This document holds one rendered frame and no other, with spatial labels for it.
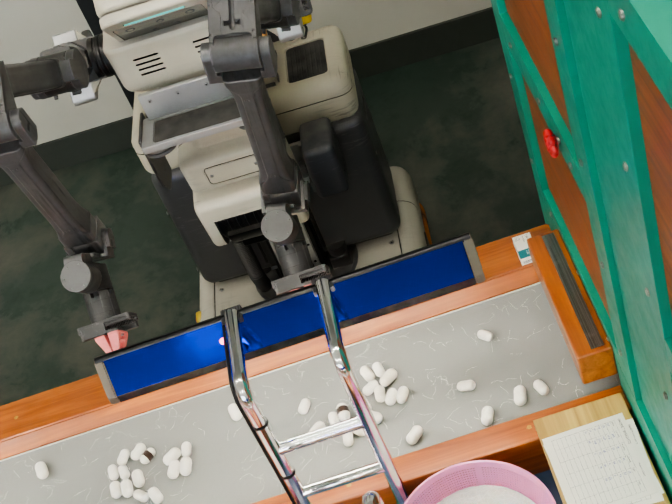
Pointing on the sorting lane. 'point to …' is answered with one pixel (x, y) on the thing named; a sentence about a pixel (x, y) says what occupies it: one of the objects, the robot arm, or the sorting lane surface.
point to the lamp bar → (292, 318)
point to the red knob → (551, 142)
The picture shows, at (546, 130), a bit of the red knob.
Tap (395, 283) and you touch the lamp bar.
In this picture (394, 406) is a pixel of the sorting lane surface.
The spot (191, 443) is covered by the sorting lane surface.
